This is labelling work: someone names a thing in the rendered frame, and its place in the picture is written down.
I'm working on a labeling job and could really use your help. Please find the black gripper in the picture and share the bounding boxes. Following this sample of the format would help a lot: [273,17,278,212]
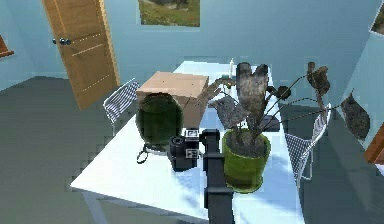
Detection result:
[135,134,198,173]

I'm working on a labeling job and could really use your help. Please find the white dining table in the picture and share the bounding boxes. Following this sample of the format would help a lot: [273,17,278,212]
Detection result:
[69,60,306,224]

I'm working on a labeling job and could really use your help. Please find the dark green jar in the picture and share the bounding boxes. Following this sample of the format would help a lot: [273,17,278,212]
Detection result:
[135,92,185,152]

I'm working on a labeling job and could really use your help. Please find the white mesh chair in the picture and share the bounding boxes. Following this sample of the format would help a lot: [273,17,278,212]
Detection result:
[284,102,333,192]
[102,77,141,136]

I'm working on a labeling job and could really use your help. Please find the brown cardboard box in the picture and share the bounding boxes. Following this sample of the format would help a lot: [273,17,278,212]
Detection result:
[136,70,210,130]

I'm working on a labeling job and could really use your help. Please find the house plant in green pot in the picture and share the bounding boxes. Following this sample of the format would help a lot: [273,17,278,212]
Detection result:
[199,61,371,195]

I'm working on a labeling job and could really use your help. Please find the brown wooden room door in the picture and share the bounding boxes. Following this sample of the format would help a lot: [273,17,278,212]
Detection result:
[41,0,121,112]

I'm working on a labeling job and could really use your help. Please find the small dark flat object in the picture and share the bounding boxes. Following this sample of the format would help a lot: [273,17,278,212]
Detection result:
[259,114,282,133]

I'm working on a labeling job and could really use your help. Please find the dark round door knob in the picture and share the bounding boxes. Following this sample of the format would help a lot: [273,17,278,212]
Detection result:
[51,37,72,47]

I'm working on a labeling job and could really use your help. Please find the framed landscape picture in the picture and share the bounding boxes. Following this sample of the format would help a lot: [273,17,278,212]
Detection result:
[137,0,201,28]

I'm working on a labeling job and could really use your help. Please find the brown wooden shelf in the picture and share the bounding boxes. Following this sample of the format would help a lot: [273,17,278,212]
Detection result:
[0,34,15,60]

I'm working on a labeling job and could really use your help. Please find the brown wooden cupboard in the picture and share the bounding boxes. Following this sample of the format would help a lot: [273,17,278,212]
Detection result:
[363,122,384,165]

